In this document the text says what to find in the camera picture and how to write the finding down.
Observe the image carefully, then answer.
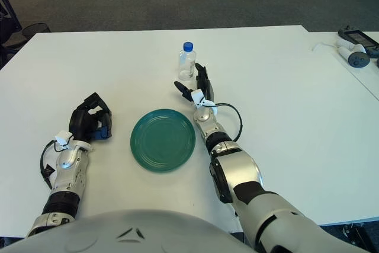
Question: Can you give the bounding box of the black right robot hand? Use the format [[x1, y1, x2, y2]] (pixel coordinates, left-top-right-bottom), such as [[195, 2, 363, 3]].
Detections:
[[174, 63, 216, 103]]

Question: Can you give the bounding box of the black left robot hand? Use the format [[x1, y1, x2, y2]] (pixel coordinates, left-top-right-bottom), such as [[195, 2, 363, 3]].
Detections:
[[68, 92, 113, 142]]

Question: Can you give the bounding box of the clear bottle with blue cap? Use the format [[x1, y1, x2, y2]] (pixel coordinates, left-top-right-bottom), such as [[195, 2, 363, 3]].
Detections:
[[178, 41, 197, 81]]

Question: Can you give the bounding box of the green round plate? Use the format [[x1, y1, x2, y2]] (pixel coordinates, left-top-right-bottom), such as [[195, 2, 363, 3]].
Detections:
[[130, 108, 197, 173]]

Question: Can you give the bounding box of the black office chair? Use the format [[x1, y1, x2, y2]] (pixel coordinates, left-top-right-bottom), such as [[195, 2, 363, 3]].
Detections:
[[0, 0, 26, 67]]

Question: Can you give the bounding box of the grey robot torso shell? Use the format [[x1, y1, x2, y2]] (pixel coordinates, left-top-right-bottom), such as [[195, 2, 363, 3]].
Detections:
[[0, 209, 258, 253]]

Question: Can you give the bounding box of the white and grey VR controller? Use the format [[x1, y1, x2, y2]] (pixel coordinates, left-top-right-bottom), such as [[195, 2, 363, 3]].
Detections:
[[337, 42, 371, 69]]

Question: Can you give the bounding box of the black handheld remote with screen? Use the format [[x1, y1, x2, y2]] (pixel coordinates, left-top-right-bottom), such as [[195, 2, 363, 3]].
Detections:
[[337, 26, 379, 57]]

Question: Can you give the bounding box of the black table base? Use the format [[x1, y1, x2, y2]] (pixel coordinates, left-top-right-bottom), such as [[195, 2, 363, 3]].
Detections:
[[342, 222, 379, 253]]

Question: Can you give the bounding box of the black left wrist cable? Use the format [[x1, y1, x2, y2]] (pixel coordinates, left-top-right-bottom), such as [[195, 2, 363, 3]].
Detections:
[[40, 142, 60, 188]]

